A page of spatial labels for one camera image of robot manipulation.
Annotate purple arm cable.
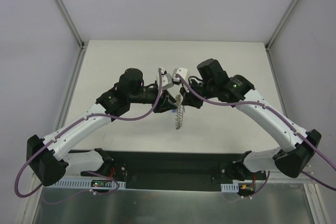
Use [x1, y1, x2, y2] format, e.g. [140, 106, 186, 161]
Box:
[175, 73, 336, 204]
[14, 68, 163, 205]

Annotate white slotted cable duct right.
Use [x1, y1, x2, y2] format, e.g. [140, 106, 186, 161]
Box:
[220, 183, 239, 193]

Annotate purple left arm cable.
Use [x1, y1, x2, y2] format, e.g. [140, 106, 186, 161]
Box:
[14, 68, 163, 205]

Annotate aluminium corner frame post left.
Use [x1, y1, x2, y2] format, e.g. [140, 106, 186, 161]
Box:
[54, 0, 86, 49]

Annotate white slotted cable duct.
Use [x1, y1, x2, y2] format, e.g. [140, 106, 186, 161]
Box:
[220, 183, 239, 193]
[50, 178, 118, 190]

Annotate white slotted cable duct left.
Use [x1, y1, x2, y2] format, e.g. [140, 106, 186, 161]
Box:
[50, 178, 118, 190]

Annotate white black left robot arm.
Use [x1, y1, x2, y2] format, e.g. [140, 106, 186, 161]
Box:
[26, 68, 176, 186]

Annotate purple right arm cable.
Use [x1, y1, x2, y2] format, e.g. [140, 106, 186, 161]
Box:
[175, 73, 336, 204]

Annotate silver disc with key rings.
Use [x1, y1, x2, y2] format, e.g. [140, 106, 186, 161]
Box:
[175, 94, 185, 130]

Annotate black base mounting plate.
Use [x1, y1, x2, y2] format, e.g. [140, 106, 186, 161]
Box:
[80, 149, 266, 190]

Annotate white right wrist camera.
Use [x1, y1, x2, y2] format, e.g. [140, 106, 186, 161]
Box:
[172, 68, 190, 85]

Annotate aluminium corner frame post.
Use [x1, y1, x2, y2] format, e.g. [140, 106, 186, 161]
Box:
[54, 0, 86, 49]
[265, 0, 301, 52]

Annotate aluminium corner frame post right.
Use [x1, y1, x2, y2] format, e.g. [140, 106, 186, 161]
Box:
[265, 0, 301, 52]

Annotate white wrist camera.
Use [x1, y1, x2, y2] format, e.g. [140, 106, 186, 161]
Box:
[156, 68, 174, 90]
[172, 68, 190, 85]

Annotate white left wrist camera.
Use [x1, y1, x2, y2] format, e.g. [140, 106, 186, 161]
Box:
[156, 68, 174, 90]

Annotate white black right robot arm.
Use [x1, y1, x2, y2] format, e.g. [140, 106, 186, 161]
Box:
[173, 58, 321, 181]

